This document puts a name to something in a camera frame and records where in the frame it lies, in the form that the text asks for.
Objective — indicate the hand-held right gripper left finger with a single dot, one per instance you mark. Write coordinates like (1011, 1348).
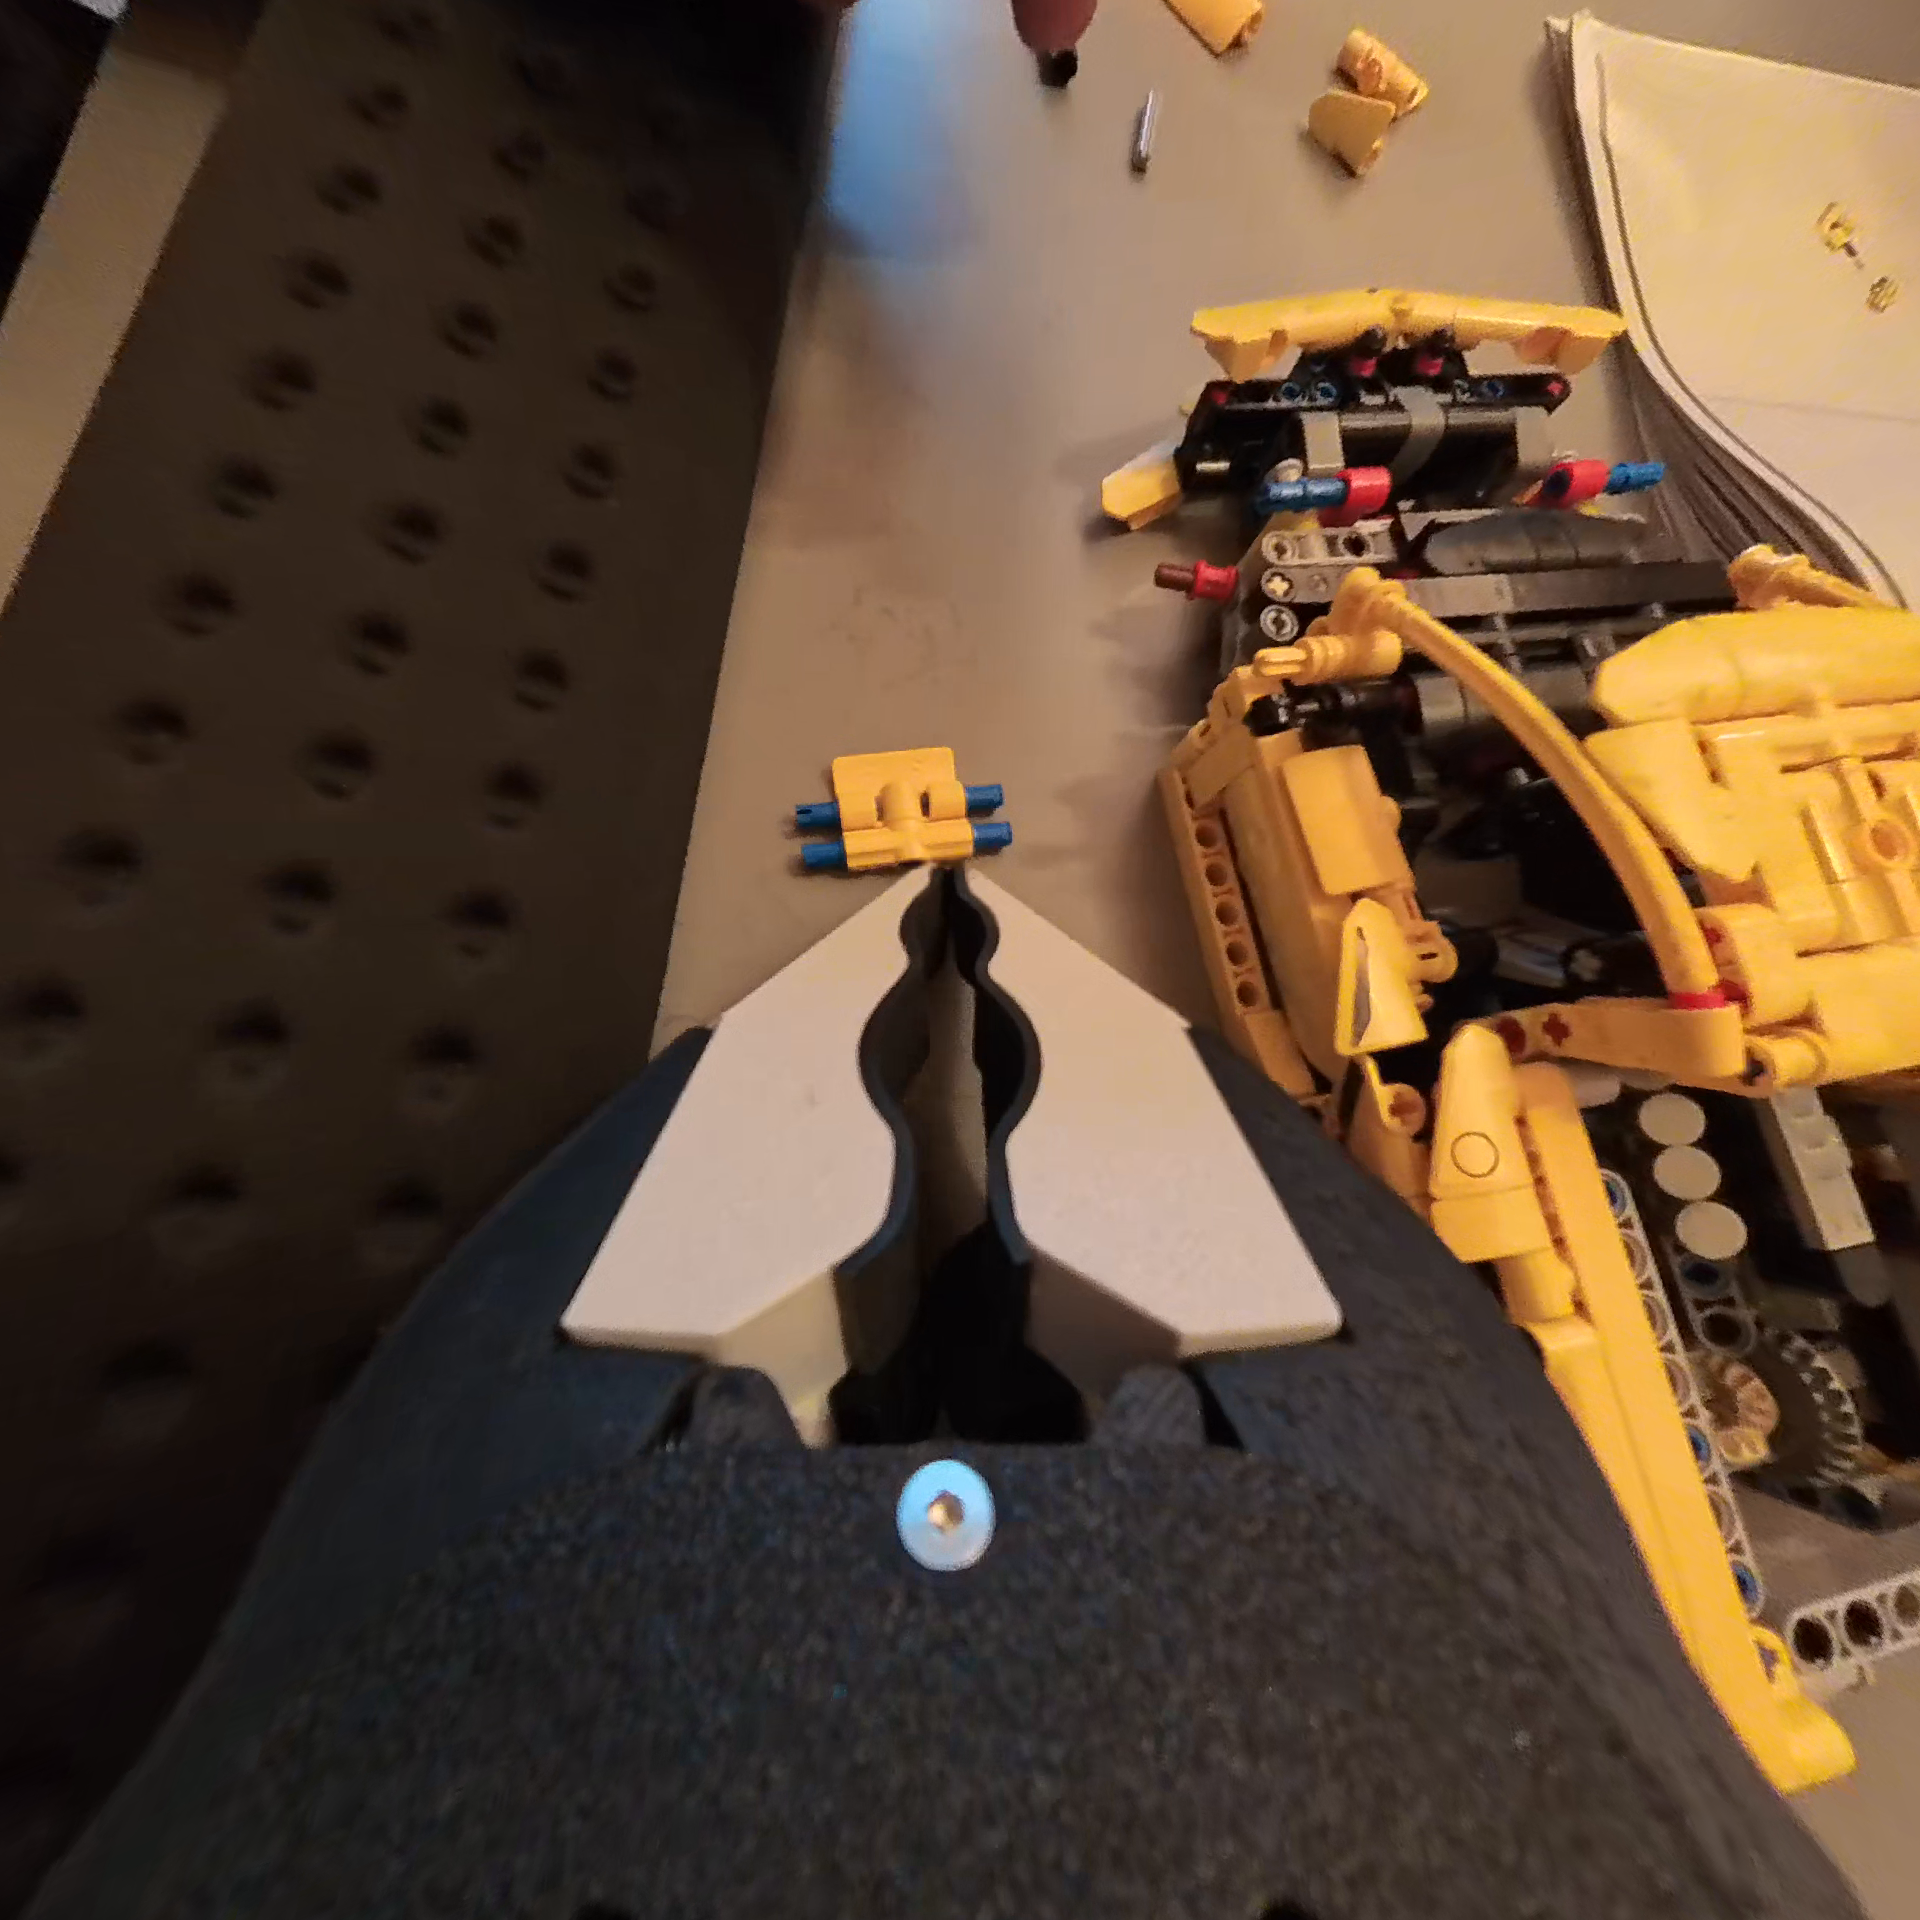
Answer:
(750, 1184)

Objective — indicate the grey desk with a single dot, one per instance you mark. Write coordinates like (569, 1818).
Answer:
(975, 450)

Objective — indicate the yellow brick with blue pins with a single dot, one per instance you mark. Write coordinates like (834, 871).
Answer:
(902, 810)

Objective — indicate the dark red pen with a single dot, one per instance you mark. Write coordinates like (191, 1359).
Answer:
(1060, 30)

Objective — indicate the dark perforated panel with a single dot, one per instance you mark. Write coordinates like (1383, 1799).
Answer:
(375, 524)

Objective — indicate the yellow toy brick car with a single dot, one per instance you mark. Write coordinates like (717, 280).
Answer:
(1725, 779)

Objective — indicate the small metal axle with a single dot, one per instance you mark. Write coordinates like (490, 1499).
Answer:
(1147, 128)

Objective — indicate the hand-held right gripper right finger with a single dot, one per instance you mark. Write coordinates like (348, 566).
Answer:
(1155, 1184)

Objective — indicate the white instruction booklet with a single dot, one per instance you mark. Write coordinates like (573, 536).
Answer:
(1725, 225)

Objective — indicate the loose yellow brick panels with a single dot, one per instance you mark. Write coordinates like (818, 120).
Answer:
(1349, 136)

